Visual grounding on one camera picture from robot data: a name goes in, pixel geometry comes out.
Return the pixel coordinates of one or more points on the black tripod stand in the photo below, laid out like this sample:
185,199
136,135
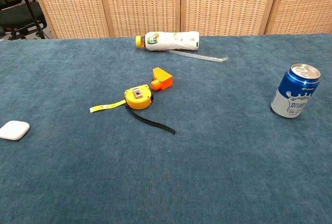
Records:
28,6

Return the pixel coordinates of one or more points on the clear plastic straw wrapper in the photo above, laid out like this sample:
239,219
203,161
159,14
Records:
197,56

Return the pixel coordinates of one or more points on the white earbuds case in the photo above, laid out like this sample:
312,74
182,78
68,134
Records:
14,130

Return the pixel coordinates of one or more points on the woven wooden folding screen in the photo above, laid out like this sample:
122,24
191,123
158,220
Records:
140,3

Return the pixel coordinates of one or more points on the orange plastic block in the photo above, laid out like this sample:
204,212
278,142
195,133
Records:
164,78

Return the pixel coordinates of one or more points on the black office chair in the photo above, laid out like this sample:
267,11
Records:
15,16

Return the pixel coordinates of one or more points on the white bottle with yellow cap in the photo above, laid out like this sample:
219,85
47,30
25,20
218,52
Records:
171,41

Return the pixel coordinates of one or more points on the yellow tape measure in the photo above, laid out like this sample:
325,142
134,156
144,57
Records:
137,99

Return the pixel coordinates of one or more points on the blue and white drink can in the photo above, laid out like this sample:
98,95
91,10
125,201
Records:
295,91

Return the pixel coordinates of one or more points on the blue table cloth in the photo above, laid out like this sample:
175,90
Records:
166,169

